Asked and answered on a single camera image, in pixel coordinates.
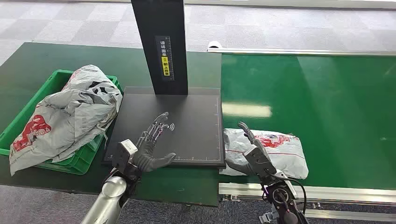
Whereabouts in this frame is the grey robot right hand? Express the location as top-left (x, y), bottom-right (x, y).
top-left (225, 121), bottom-right (277, 179)

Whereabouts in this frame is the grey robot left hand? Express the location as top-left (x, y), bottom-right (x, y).
top-left (134, 112), bottom-right (177, 173)

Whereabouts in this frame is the grey mailer package red print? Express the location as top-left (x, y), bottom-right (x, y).
top-left (219, 128), bottom-right (309, 180)

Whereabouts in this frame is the green conveyor belt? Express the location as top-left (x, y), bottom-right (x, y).
top-left (219, 53), bottom-right (396, 190)

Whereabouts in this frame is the green plastic crate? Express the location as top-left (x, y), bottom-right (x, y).
top-left (0, 69), bottom-right (124, 176)

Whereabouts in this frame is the large crumpled grey mailer bag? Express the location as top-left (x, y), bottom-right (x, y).
top-left (9, 64), bottom-right (123, 176)

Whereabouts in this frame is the black yellow column label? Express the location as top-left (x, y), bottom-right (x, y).
top-left (155, 35), bottom-right (175, 82)

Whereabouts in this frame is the black scanner column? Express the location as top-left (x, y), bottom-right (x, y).
top-left (131, 0), bottom-right (189, 96)

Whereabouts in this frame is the dark green table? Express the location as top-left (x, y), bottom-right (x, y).
top-left (0, 42), bottom-right (222, 207)

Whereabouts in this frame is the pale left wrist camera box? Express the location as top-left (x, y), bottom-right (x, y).
top-left (112, 139), bottom-right (139, 178)

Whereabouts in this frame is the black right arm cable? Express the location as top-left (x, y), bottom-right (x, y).
top-left (272, 176), bottom-right (307, 217)

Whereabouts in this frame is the black scanner base plate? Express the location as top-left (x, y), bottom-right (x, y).
top-left (102, 86), bottom-right (226, 169)

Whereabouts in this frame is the grey metal conveyor bracket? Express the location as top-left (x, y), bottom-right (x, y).
top-left (259, 206), bottom-right (279, 224)

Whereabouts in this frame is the wide aluminium conveyor rail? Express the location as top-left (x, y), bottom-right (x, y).
top-left (218, 182), bottom-right (396, 223)

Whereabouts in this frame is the thin aluminium conveyor rail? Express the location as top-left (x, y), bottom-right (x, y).
top-left (207, 48), bottom-right (396, 57)

